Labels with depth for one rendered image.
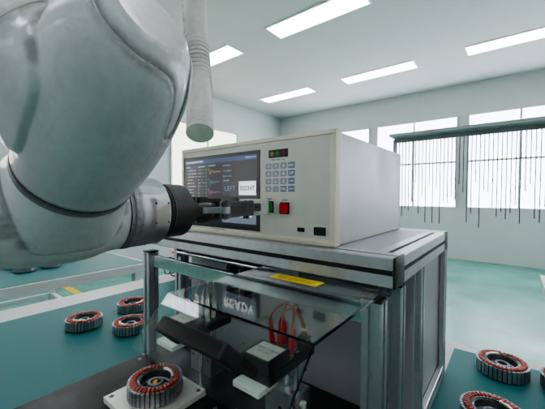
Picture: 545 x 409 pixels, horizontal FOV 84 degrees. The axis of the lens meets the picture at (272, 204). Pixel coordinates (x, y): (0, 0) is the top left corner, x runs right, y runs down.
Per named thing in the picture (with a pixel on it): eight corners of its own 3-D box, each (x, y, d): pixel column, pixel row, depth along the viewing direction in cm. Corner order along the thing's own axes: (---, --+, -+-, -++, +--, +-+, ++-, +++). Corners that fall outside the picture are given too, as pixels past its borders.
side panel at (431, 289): (418, 440, 57) (422, 269, 56) (401, 432, 59) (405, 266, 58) (444, 372, 79) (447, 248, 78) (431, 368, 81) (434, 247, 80)
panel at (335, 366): (411, 429, 57) (414, 269, 56) (191, 331, 98) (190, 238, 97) (413, 426, 58) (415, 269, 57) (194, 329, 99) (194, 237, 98)
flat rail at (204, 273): (372, 325, 45) (372, 306, 45) (148, 265, 84) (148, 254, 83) (375, 323, 46) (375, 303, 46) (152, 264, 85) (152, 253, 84)
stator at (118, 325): (137, 320, 110) (137, 310, 110) (155, 329, 104) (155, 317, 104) (105, 331, 101) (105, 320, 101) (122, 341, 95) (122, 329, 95)
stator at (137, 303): (110, 313, 117) (110, 303, 116) (129, 303, 128) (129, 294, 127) (136, 316, 114) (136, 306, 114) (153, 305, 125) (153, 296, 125)
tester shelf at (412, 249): (395, 290, 44) (396, 258, 43) (144, 243, 86) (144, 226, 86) (447, 248, 78) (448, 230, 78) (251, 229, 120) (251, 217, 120)
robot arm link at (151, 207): (133, 253, 35) (178, 247, 40) (132, 174, 35) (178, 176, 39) (99, 245, 41) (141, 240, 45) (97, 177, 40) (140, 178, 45)
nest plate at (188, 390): (139, 437, 55) (139, 431, 55) (103, 402, 64) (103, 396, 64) (206, 394, 66) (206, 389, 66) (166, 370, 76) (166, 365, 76)
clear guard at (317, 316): (276, 441, 25) (277, 368, 25) (130, 348, 40) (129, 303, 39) (396, 316, 50) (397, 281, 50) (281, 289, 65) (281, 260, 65)
